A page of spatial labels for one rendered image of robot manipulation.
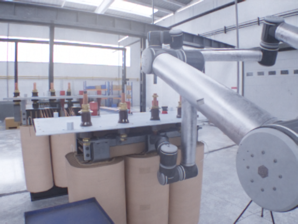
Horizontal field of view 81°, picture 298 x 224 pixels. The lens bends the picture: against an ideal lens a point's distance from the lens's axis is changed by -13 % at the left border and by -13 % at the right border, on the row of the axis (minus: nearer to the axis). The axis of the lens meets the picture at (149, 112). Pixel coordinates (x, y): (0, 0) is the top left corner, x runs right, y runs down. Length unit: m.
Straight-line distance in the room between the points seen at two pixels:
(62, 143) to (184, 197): 1.84
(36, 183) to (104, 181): 1.81
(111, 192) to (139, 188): 0.25
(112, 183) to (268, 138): 1.20
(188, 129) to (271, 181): 0.86
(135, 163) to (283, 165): 1.27
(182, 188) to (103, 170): 0.84
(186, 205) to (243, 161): 1.58
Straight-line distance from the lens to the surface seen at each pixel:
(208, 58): 1.61
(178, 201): 2.02
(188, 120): 1.26
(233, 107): 0.62
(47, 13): 9.78
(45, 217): 1.32
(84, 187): 1.46
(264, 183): 0.50
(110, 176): 1.47
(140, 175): 1.61
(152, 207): 1.78
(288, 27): 1.57
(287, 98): 14.77
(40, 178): 3.11
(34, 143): 2.96
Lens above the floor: 1.57
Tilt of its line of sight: 5 degrees down
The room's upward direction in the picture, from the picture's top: straight up
